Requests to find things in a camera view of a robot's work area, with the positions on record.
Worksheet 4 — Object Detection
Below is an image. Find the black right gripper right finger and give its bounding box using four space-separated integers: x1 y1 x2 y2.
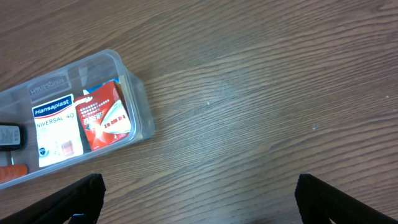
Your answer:
295 174 397 224

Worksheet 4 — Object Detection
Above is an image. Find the blue VapoDrops box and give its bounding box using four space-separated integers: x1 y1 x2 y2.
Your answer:
83 78 120 95

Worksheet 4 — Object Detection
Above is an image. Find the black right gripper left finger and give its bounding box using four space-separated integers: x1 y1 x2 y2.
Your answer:
1 174 106 224

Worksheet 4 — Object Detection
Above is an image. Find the black bottle white cap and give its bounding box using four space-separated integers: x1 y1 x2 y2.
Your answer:
0 123 25 152

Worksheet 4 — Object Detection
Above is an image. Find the red medicine box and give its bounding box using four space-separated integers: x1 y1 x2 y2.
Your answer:
74 82 132 151

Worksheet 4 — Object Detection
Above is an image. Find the clear plastic container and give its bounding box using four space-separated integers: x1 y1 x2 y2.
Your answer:
1 49 155 189

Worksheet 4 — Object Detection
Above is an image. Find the orange tube white cap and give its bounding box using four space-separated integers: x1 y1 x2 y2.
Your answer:
0 164 28 184

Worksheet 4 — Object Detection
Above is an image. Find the white Hansaplast plaster box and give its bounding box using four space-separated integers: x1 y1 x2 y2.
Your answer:
32 94 83 168

